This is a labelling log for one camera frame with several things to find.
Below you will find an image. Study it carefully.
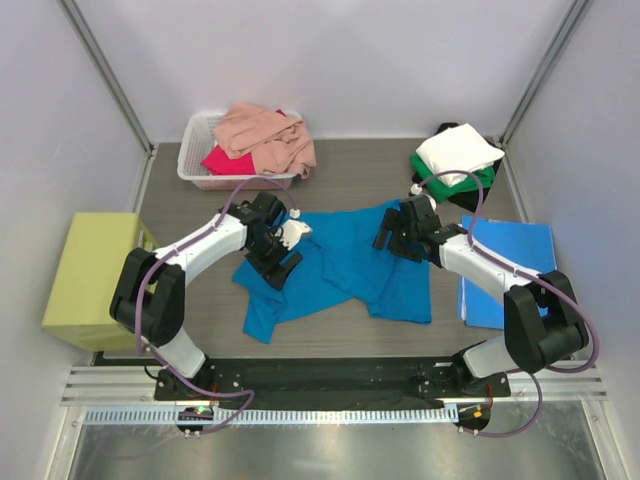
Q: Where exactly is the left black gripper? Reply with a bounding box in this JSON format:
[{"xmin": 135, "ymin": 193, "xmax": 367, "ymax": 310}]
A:
[{"xmin": 246, "ymin": 228, "xmax": 301, "ymax": 290}]

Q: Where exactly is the blue t shirt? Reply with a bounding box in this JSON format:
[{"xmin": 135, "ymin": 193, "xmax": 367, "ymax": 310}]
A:
[{"xmin": 232, "ymin": 200, "xmax": 432, "ymax": 344}]

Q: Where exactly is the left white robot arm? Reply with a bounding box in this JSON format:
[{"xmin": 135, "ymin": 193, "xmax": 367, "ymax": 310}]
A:
[{"xmin": 109, "ymin": 191, "xmax": 312, "ymax": 400}]

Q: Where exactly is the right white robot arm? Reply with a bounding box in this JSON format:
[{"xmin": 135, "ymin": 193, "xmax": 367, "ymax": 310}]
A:
[{"xmin": 373, "ymin": 196, "xmax": 595, "ymax": 396}]

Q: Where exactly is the green folded t shirt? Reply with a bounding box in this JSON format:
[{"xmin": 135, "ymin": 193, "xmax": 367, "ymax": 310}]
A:
[{"xmin": 410, "ymin": 153, "xmax": 496, "ymax": 203}]

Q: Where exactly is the white folded t shirt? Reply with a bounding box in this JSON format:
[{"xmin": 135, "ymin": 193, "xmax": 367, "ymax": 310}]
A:
[{"xmin": 416, "ymin": 124, "xmax": 505, "ymax": 187}]

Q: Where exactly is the pink t shirt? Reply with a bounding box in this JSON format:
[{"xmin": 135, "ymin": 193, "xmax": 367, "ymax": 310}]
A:
[{"xmin": 213, "ymin": 102, "xmax": 317, "ymax": 178}]

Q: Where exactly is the red t shirt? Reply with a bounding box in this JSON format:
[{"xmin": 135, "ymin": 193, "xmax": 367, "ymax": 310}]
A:
[{"xmin": 201, "ymin": 104, "xmax": 287, "ymax": 176}]

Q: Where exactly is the blue folder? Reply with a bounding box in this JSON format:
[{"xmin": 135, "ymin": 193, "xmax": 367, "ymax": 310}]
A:
[{"xmin": 457, "ymin": 218, "xmax": 557, "ymax": 330}]

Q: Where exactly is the white plastic basket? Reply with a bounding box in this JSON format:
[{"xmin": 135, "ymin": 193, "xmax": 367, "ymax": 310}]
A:
[{"xmin": 177, "ymin": 110, "xmax": 304, "ymax": 190}]

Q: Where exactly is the yellow green box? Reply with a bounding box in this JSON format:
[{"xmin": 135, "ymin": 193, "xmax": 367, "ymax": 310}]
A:
[{"xmin": 42, "ymin": 212, "xmax": 158, "ymax": 352}]

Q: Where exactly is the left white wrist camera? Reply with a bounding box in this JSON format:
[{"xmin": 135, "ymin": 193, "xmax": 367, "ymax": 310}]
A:
[{"xmin": 276, "ymin": 208, "xmax": 313, "ymax": 251}]

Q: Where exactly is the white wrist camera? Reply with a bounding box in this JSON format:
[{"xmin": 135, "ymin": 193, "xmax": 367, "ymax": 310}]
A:
[
  {"xmin": 409, "ymin": 184, "xmax": 437, "ymax": 209},
  {"xmin": 276, "ymin": 208, "xmax": 313, "ymax": 251}
]

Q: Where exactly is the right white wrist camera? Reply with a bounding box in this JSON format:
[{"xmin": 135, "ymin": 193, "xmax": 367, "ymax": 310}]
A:
[{"xmin": 409, "ymin": 184, "xmax": 437, "ymax": 209}]

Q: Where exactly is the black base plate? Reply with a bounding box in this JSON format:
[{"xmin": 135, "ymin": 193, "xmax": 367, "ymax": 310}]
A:
[{"xmin": 96, "ymin": 357, "xmax": 511, "ymax": 431}]

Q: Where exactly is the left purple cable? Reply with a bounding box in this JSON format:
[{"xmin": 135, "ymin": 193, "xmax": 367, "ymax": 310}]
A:
[{"xmin": 134, "ymin": 176, "xmax": 256, "ymax": 434}]

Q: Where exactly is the purple cable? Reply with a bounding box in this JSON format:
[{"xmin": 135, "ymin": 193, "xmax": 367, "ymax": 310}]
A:
[
  {"xmin": 134, "ymin": 176, "xmax": 256, "ymax": 434},
  {"xmin": 417, "ymin": 170, "xmax": 602, "ymax": 438}
]

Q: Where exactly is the white slotted cable duct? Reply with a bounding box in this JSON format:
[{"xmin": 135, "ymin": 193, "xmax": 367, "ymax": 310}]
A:
[{"xmin": 84, "ymin": 404, "xmax": 458, "ymax": 427}]

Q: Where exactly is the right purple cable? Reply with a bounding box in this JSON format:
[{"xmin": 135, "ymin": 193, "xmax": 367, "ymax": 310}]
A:
[{"xmin": 417, "ymin": 170, "xmax": 602, "ymax": 438}]

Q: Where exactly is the aluminium rail frame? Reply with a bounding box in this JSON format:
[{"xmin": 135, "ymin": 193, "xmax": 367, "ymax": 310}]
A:
[{"xmin": 61, "ymin": 358, "xmax": 607, "ymax": 411}]

